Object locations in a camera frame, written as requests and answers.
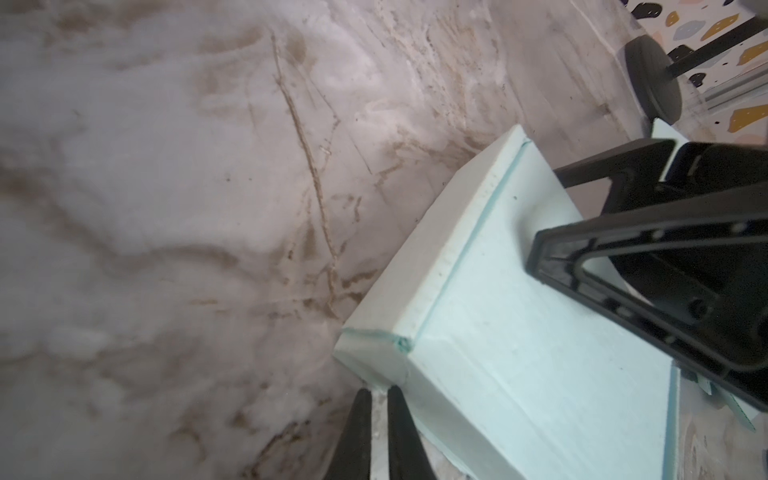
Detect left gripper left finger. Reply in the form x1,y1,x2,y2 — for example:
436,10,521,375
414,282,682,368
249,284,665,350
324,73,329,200
323,388,372,480

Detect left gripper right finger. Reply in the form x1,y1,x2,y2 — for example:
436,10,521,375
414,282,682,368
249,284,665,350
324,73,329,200
387,386,437,480

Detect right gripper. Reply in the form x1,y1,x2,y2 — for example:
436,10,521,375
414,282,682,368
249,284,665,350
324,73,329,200
526,138,767,410

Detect mint paper box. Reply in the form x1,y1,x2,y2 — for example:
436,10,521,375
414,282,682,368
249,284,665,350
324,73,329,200
651,118,689,182
334,126,679,479

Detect black microphone stand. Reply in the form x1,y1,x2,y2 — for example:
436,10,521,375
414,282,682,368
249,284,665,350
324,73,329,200
624,15,767,124

